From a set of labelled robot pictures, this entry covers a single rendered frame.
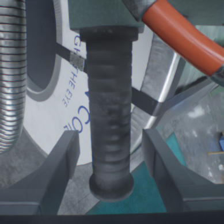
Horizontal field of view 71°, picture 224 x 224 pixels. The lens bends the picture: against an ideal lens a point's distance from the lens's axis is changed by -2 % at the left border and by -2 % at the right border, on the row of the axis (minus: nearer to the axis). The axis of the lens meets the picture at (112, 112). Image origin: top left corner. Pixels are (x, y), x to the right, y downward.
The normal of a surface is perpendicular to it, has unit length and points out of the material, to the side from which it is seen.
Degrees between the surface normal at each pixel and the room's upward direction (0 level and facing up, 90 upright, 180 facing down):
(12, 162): 0
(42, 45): 13
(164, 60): 89
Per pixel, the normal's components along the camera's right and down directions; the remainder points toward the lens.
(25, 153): 0.64, -0.23
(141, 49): -0.68, 0.28
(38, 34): 0.73, 0.22
